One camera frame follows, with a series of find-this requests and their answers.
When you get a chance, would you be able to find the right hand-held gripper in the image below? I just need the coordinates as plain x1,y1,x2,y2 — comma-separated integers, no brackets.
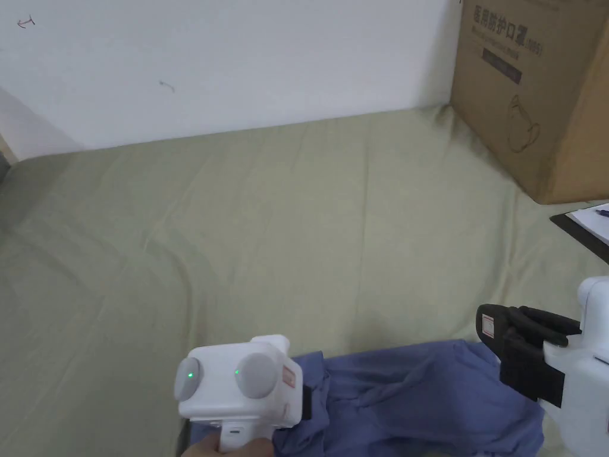
476,276,609,457

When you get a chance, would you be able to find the blue shirt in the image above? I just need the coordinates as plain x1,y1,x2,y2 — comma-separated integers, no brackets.
190,337,547,457

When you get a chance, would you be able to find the white paper sheet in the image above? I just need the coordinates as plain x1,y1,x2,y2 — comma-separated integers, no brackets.
568,204,609,246

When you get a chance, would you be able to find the bed with pale green sheet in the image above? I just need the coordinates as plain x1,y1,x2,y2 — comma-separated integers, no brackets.
0,102,609,457

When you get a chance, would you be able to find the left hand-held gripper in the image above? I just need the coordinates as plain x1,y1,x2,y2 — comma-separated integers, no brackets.
175,334,313,453

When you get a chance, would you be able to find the brown cardboard carton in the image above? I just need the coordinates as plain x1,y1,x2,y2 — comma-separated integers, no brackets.
449,0,609,205

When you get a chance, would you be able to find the person's left hand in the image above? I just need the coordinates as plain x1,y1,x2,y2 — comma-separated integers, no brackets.
183,430,278,457

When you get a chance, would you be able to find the black clipboard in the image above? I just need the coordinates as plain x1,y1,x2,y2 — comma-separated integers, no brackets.
549,202,609,265

